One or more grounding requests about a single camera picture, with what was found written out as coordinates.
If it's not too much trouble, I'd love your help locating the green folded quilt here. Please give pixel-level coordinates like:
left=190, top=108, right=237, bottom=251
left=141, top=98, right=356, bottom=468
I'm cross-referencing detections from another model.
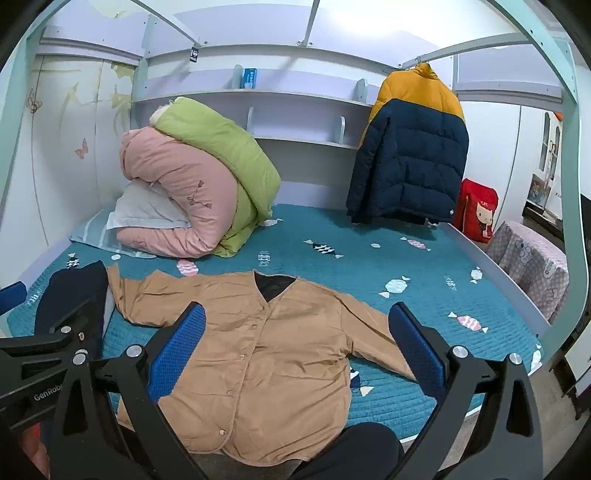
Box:
left=154, top=97, right=282, bottom=258

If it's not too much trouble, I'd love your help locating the navy and yellow puffer jacket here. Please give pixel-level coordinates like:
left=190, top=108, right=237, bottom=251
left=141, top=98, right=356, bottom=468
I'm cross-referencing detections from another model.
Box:
left=346, top=62, right=469, bottom=227

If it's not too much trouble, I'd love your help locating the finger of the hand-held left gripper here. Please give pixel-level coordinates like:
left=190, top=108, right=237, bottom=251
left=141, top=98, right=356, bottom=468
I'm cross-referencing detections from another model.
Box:
left=0, top=281, right=27, bottom=318
left=0, top=299, right=110, bottom=371

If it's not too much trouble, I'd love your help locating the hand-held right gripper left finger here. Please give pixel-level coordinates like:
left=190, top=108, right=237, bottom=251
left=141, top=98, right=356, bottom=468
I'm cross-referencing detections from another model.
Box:
left=46, top=302, right=208, bottom=480

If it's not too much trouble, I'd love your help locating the mint green bed frame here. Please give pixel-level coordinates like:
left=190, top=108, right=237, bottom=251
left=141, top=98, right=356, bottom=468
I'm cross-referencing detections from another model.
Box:
left=0, top=0, right=583, bottom=328

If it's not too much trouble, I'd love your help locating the light blue striped pillow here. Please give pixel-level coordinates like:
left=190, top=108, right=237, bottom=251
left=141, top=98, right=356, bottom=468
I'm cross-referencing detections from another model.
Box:
left=69, top=205, right=158, bottom=259

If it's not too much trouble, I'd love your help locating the teal candy-print bedspread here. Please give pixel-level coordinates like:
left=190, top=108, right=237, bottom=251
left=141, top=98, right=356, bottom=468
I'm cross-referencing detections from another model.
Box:
left=9, top=203, right=543, bottom=444

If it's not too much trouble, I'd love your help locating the white glass-door cabinet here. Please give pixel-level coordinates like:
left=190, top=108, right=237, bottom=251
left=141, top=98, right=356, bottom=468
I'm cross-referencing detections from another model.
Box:
left=522, top=110, right=567, bottom=222

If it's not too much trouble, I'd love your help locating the red doll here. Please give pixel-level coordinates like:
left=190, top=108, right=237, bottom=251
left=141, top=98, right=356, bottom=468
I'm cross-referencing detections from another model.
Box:
left=451, top=179, right=499, bottom=244

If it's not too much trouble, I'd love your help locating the pink folded quilt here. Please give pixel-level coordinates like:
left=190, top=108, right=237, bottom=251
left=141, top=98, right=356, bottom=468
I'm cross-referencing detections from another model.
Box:
left=115, top=127, right=241, bottom=259

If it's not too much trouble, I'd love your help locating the grey headboard shelf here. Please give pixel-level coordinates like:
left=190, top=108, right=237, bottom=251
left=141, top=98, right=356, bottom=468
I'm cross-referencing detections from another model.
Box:
left=131, top=41, right=384, bottom=151

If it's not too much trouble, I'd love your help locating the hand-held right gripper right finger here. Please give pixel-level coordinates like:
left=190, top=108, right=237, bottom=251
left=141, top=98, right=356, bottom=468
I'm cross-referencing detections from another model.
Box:
left=388, top=302, right=548, bottom=480

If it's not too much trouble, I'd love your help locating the white pillow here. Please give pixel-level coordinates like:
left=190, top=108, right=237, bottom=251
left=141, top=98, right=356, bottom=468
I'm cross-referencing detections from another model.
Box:
left=107, top=180, right=192, bottom=232

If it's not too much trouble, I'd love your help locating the dark navy cloth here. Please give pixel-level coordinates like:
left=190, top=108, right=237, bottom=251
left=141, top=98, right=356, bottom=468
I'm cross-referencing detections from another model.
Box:
left=34, top=261, right=109, bottom=361

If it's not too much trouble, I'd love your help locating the tan button-up jacket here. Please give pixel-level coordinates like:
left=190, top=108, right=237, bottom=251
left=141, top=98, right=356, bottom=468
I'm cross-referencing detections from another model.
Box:
left=106, top=264, right=419, bottom=467

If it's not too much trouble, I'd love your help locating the patterned cloth-covered box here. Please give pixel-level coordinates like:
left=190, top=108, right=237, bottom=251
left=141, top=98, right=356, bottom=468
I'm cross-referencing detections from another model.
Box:
left=485, top=220, right=568, bottom=324

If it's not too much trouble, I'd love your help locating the person's leg in black pants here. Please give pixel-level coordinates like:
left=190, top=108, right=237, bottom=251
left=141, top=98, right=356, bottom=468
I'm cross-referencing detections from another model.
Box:
left=291, top=422, right=407, bottom=480

